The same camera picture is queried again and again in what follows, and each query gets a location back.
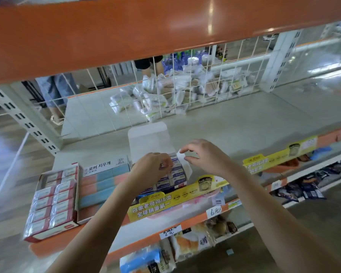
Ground red eraser display box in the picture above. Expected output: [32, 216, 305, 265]
[23, 163, 81, 243]

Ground blue white eraser box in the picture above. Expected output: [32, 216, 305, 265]
[127, 121, 194, 202]

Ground white wire grid panel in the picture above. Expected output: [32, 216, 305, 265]
[0, 20, 341, 143]

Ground yellow price label strip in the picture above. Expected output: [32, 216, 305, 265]
[241, 135, 320, 175]

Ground person's right forearm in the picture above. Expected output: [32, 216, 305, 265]
[222, 165, 341, 273]

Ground snack packets on lower shelf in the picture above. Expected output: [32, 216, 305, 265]
[127, 174, 231, 222]

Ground person's right hand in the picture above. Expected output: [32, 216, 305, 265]
[178, 138, 238, 179]

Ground person's left hand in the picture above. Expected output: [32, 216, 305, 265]
[127, 152, 174, 194]

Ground box of pink-blue erasers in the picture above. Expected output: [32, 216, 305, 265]
[75, 156, 131, 224]

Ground blue small snack packet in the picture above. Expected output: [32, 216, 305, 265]
[310, 145, 334, 162]

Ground pile of white packets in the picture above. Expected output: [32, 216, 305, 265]
[108, 53, 251, 123]

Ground person's left forearm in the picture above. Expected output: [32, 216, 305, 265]
[45, 178, 154, 273]

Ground row of blue bottles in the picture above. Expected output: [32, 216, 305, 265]
[162, 48, 228, 74]

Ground white orange metal shelf unit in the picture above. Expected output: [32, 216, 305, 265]
[0, 0, 341, 273]

